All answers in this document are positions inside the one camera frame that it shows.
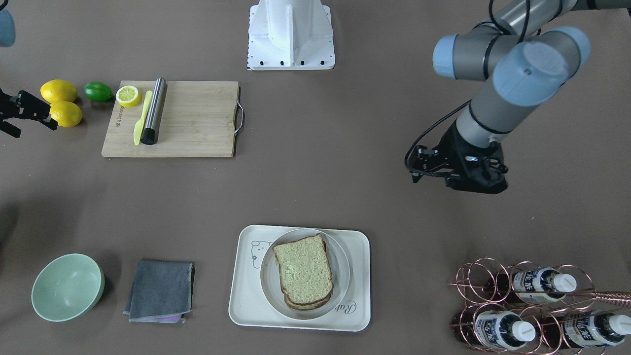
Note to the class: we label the half lemon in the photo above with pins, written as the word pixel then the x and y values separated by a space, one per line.
pixel 128 96

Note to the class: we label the grey folded cloth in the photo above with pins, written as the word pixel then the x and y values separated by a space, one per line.
pixel 161 291

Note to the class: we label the white round plate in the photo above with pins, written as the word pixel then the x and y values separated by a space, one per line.
pixel 305 274

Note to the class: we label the cream rabbit serving tray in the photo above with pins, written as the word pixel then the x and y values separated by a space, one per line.
pixel 249 307

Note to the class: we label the upper whole lemon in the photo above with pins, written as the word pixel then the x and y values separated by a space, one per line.
pixel 58 90

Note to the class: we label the tea bottle front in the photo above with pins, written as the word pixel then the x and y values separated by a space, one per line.
pixel 538 286

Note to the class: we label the whole lemon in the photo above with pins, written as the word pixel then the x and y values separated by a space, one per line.
pixel 66 114
pixel 58 90

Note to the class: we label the copper wire bottle rack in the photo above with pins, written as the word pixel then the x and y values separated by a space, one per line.
pixel 533 309

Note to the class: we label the steel muddler black head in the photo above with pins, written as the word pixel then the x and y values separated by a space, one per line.
pixel 152 121

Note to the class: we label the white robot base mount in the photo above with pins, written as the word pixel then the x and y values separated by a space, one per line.
pixel 290 35

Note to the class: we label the bamboo cutting board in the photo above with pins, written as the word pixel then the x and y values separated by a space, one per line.
pixel 198 121

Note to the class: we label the bread slice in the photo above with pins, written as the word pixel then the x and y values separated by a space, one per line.
pixel 301 268
pixel 305 303

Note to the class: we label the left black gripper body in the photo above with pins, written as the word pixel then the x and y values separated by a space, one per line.
pixel 449 146

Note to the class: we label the green lime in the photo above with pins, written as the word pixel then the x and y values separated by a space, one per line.
pixel 98 91

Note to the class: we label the lower whole lemon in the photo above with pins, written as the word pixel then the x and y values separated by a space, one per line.
pixel 66 114

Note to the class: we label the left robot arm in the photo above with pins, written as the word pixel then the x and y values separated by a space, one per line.
pixel 520 68

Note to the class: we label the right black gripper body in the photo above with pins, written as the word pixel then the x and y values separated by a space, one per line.
pixel 25 107

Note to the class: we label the mint green bowl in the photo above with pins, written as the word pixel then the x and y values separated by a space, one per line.
pixel 67 287

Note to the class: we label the yellow plastic knife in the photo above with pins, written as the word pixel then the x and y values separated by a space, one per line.
pixel 139 125

